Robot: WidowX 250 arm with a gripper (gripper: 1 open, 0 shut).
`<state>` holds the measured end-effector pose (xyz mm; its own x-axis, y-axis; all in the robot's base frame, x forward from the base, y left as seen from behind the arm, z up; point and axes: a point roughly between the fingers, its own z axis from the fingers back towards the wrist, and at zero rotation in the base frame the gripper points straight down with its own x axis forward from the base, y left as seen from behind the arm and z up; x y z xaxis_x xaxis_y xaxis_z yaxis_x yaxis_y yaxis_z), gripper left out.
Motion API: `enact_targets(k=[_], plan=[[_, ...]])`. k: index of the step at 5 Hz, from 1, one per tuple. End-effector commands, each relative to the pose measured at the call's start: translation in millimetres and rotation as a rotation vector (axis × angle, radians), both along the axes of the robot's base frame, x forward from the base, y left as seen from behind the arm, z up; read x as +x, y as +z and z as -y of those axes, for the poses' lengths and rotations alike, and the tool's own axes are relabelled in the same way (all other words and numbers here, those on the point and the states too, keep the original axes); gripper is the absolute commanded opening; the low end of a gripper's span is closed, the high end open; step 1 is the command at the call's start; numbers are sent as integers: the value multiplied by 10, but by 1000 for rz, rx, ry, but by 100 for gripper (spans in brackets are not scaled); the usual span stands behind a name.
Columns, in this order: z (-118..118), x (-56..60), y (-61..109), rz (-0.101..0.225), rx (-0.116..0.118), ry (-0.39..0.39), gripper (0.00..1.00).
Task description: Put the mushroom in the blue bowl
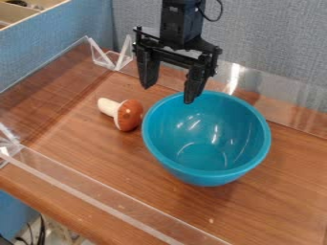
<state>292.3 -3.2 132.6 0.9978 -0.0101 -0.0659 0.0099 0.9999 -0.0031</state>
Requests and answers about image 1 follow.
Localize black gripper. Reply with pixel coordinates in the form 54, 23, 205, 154
134, 0, 223, 104

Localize brown cap toy mushroom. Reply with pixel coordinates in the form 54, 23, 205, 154
98, 98, 143, 131

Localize blue plastic bowl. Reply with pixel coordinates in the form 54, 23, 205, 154
142, 91, 273, 187

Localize clear acrylic back barrier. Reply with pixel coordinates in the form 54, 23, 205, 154
123, 34, 327, 140

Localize clear acrylic barrier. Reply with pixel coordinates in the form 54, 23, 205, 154
123, 34, 327, 140
0, 123, 231, 245

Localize wooden shelf box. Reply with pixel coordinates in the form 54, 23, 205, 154
0, 0, 72, 32

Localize clear acrylic front barrier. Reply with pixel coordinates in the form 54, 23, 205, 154
0, 123, 231, 245

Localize clear acrylic corner bracket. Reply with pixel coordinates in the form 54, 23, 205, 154
87, 35, 134, 71

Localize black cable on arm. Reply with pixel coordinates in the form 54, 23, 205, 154
195, 0, 225, 23

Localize cables under table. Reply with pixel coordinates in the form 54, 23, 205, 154
0, 213, 48, 245

